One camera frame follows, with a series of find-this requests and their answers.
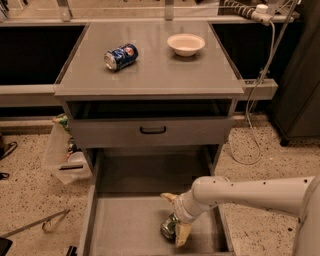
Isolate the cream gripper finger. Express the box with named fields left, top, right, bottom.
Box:
left=175, top=223, right=191, bottom=247
left=160, top=193, right=177, bottom=204

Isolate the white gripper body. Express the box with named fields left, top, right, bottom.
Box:
left=173, top=190, right=212, bottom=224

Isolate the crushed green soda can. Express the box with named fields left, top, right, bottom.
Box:
left=160, top=213, right=179, bottom=240

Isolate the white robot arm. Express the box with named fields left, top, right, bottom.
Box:
left=161, top=176, right=320, bottom=256

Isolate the grey open middle drawer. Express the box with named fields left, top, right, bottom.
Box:
left=78, top=149, right=236, bottom=256

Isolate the grey top drawer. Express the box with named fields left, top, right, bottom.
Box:
left=67, top=99, right=233, bottom=148

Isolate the grey drawer cabinet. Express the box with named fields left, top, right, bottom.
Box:
left=54, top=20, right=246, bottom=256

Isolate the blue Pepsi can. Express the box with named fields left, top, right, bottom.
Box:
left=104, top=43, right=139, bottom=71

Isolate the dark grey cabinet right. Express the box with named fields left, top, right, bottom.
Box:
left=272, top=0, right=320, bottom=146

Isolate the white paper bowl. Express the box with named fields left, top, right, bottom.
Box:
left=167, top=34, right=205, bottom=57

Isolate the white cable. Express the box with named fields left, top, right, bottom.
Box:
left=228, top=20, right=278, bottom=166

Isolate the black strap on floor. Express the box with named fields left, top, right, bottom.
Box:
left=0, top=141, right=19, bottom=181

